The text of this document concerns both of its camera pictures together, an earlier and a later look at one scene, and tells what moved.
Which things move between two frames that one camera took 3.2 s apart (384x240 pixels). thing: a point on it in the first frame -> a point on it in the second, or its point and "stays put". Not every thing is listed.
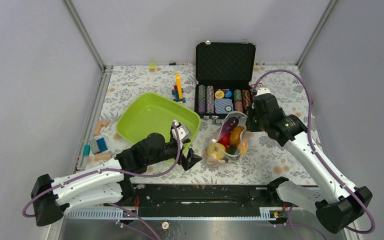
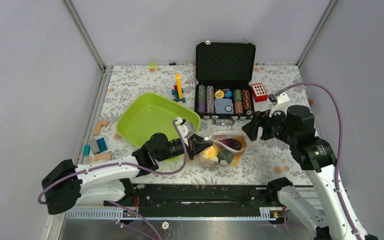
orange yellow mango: [245, 147] -> [236, 158]
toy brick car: [177, 91] stays put
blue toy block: [102, 145] stays put
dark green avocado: [231, 150] -> [223, 155]
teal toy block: [86, 150] stays put
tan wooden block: [98, 126] stays put
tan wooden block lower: [103, 156] stays put
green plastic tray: [140, 114] stays put
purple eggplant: [230, 123] -> [232, 143]
